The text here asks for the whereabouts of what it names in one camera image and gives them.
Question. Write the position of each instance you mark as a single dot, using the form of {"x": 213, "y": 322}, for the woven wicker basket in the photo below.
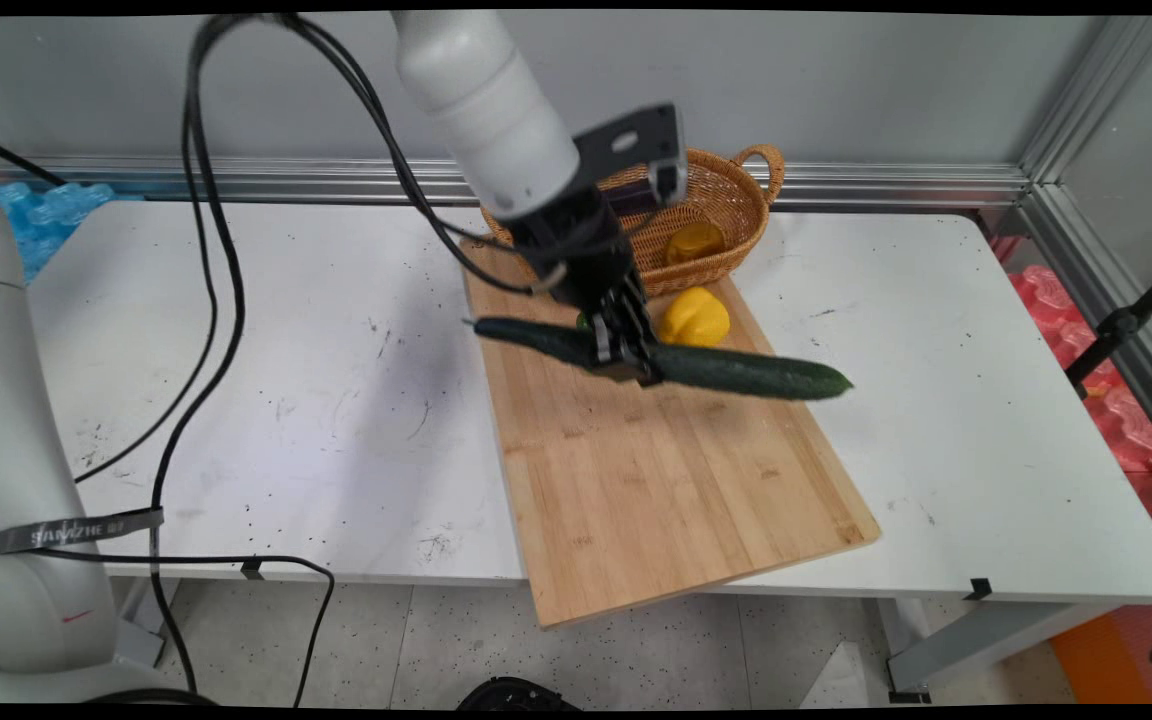
{"x": 726, "y": 215}

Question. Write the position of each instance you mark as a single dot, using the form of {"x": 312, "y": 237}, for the aluminium frame post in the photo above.
{"x": 1096, "y": 90}

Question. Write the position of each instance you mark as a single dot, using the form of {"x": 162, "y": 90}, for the bright yellow bell pepper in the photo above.
{"x": 696, "y": 318}

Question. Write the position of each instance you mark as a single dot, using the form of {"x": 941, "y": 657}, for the blue foam sheet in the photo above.
{"x": 51, "y": 215}

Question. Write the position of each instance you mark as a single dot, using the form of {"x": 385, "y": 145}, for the aluminium frame rail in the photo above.
{"x": 886, "y": 183}
{"x": 1116, "y": 290}

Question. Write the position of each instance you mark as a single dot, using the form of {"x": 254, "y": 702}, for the purple eggplant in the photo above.
{"x": 641, "y": 203}

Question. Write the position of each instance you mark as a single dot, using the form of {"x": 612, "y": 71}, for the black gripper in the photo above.
{"x": 581, "y": 250}

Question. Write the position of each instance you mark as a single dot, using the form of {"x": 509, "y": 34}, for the bamboo cutting board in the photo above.
{"x": 656, "y": 480}

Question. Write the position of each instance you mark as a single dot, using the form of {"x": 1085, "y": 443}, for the red foam sheet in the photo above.
{"x": 1121, "y": 410}

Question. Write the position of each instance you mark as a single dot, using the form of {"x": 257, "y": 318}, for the grey table leg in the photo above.
{"x": 136, "y": 630}
{"x": 986, "y": 640}

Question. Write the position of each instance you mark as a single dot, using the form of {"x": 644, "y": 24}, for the dark yellow bell pepper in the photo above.
{"x": 694, "y": 243}

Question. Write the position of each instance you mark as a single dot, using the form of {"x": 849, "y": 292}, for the black tape piece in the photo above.
{"x": 252, "y": 567}
{"x": 979, "y": 589}

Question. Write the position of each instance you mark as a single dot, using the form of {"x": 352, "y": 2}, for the black round floor object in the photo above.
{"x": 516, "y": 695}

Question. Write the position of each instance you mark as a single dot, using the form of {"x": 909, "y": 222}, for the orange floor mat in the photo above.
{"x": 1116, "y": 655}

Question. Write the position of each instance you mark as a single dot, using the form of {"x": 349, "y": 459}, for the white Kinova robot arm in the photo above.
{"x": 16, "y": 420}

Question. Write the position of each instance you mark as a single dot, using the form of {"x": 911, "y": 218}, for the black tripod stand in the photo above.
{"x": 1121, "y": 325}

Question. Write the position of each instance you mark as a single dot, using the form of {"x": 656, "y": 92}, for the long dark green cucumber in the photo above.
{"x": 756, "y": 372}

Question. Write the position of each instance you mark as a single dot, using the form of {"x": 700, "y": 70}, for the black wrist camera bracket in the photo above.
{"x": 636, "y": 145}

